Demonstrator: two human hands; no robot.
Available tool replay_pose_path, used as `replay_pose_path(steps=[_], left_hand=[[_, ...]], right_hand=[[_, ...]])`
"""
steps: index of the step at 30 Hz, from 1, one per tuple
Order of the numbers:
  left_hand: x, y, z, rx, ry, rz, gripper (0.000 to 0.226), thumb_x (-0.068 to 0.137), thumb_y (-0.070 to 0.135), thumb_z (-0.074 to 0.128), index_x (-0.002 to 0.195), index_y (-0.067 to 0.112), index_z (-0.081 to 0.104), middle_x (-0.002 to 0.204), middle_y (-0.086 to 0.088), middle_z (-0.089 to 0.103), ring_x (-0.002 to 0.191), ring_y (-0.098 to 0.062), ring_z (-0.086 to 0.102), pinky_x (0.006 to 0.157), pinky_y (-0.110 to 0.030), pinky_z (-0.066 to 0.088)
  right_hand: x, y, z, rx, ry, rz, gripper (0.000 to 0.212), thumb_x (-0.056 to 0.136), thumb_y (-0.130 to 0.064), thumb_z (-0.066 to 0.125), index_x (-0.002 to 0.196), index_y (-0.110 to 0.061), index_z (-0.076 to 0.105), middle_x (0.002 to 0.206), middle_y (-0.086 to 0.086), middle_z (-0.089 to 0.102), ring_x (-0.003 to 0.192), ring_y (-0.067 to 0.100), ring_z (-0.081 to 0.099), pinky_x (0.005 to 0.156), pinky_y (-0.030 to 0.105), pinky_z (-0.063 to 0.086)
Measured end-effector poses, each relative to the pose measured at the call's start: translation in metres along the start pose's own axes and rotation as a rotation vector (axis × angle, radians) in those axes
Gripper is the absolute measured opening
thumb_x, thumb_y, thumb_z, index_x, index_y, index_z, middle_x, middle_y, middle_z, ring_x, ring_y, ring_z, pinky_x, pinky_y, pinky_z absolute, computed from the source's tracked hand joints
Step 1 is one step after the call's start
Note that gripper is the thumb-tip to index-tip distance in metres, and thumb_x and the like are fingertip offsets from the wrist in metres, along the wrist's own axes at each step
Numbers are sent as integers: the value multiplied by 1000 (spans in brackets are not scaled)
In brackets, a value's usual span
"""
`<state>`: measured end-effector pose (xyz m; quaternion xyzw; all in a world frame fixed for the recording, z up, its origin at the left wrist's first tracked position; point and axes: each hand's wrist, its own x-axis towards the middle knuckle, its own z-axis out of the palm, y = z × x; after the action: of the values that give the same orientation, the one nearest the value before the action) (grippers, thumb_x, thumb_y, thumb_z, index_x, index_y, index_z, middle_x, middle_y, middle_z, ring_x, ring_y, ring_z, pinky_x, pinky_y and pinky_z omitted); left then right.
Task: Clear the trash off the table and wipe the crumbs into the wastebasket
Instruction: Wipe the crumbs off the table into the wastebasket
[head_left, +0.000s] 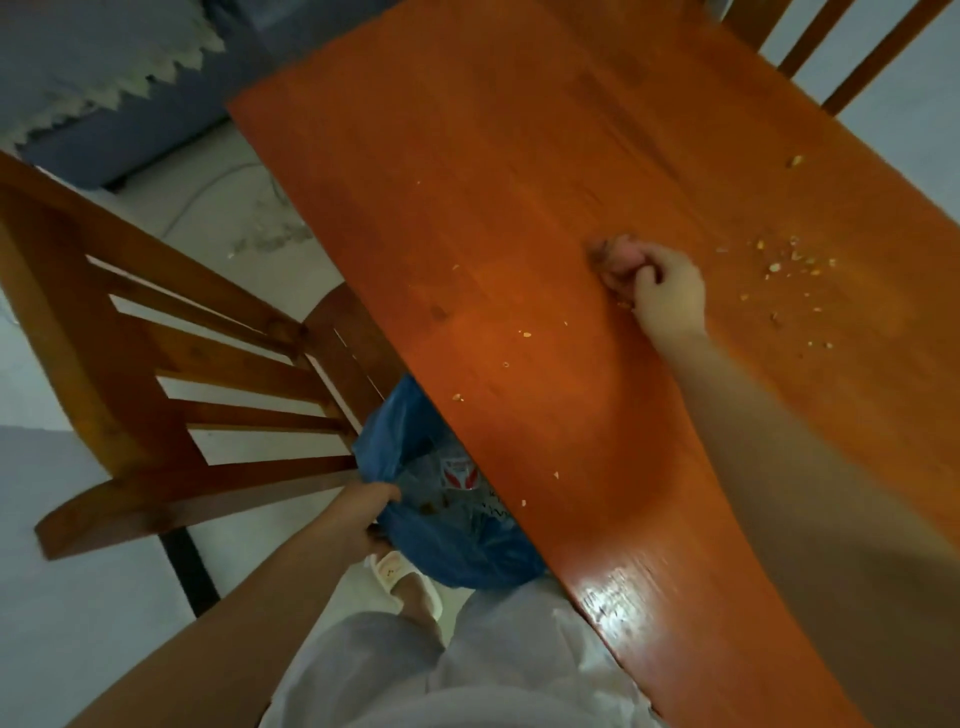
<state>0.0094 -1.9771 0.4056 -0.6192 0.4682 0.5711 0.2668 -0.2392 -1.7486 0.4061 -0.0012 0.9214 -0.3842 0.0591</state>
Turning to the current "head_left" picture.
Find person's left hand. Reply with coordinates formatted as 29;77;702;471
322;481;403;560

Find person's right hand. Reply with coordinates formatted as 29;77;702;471
618;241;710;354

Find pink cleaning cloth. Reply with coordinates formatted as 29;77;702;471
587;233;650;298

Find blue lined waste basket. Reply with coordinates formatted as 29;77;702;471
350;373;547;592

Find clear plastic bottle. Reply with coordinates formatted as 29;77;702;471
389;442;485;519

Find food crumbs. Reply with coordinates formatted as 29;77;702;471
449;153;841;511

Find person's right forearm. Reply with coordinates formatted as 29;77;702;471
659;333;960;728

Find person's left forearm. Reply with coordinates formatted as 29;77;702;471
67;536;376;728

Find person's left leg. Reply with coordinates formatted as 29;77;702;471
393;573;444;639

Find white bear left slipper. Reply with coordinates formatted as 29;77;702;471
363;551;445;624

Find black baseboard strip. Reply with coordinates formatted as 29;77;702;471
158;527;223;619

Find white shorts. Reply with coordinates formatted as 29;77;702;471
258;577;665;728

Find orange wooden table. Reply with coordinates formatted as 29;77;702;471
227;0;960;728

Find wooden slat-back chair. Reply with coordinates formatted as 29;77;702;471
0;149;410;562
719;0;954;118

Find dark grey bed base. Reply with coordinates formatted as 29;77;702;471
18;0;399;190

